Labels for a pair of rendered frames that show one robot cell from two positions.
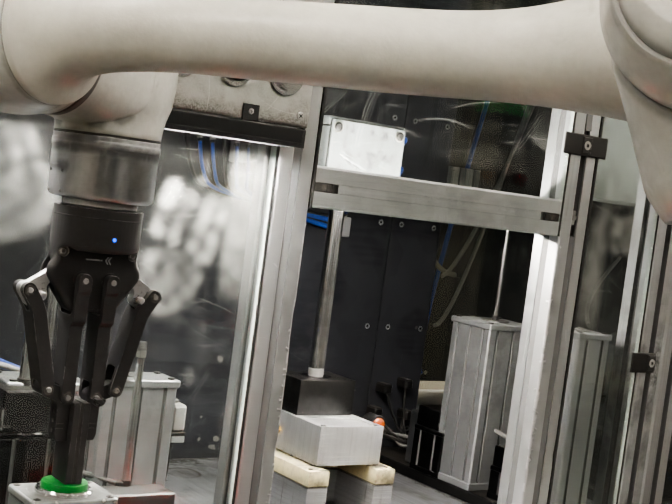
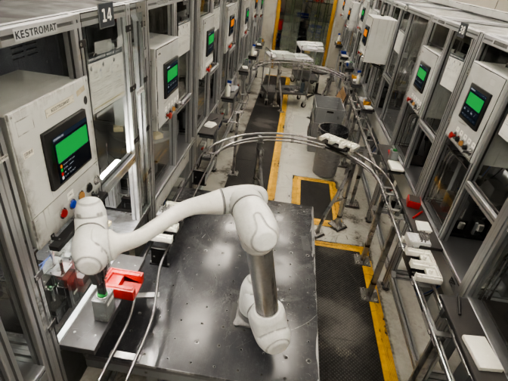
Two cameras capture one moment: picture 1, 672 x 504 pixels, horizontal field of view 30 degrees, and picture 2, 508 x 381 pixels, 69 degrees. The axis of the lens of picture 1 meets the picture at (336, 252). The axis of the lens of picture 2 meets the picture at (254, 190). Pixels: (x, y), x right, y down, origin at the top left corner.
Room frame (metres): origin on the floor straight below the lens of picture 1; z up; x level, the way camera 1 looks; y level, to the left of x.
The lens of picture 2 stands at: (-0.02, 0.67, 2.23)
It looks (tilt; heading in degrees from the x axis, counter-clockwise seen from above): 31 degrees down; 309
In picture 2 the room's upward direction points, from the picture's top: 7 degrees clockwise
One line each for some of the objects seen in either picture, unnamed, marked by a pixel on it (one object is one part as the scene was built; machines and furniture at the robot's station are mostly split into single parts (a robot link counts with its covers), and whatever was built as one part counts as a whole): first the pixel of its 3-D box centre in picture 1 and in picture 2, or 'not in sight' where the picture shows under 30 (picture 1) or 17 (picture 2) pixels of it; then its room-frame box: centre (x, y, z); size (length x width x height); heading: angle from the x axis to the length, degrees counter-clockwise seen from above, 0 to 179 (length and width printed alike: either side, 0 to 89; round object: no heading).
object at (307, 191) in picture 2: not in sight; (315, 199); (1.70, -2.63, 0.01); 1.00 x 0.55 x 0.01; 125
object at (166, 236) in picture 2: not in sight; (169, 224); (1.47, -0.43, 0.84); 0.36 x 0.14 x 0.10; 125
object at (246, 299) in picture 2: not in sight; (256, 293); (0.74, -0.41, 0.85); 0.18 x 0.16 x 0.22; 150
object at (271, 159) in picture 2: not in sight; (267, 116); (3.75, -4.20, 0.01); 5.85 x 0.59 x 0.01; 125
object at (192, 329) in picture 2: not in sight; (229, 262); (1.12, -0.61, 0.66); 1.50 x 1.06 x 0.04; 125
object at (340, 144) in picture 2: not in sight; (338, 144); (1.47, -2.40, 0.84); 0.37 x 0.14 x 0.10; 3
